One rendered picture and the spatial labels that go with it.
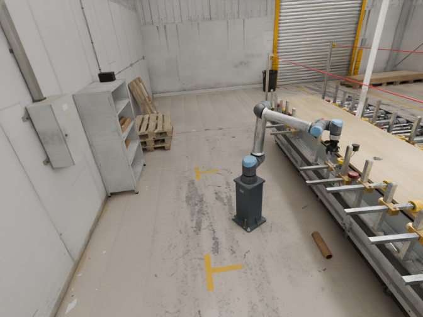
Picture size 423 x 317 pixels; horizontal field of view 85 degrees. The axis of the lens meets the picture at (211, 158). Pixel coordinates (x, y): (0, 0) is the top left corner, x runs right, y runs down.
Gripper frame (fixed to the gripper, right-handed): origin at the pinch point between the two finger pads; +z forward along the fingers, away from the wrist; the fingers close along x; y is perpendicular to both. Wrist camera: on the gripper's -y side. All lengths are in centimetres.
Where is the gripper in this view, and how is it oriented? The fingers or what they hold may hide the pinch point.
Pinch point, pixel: (329, 157)
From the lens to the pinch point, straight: 242.8
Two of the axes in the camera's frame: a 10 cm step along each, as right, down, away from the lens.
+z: 0.7, 8.8, 4.7
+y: 0.6, 4.7, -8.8
